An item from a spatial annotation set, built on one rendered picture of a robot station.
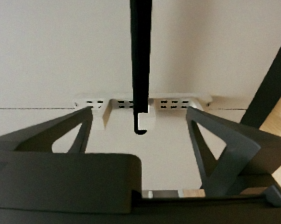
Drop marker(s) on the light grey wall panel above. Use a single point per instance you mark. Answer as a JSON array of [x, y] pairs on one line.
[[51, 50]]

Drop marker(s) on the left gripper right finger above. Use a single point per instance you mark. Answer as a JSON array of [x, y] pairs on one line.
[[250, 151]]

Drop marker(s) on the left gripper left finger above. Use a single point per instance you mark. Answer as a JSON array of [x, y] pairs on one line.
[[40, 137]]

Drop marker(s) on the black metal bar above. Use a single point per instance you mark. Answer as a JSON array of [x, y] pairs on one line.
[[140, 25]]

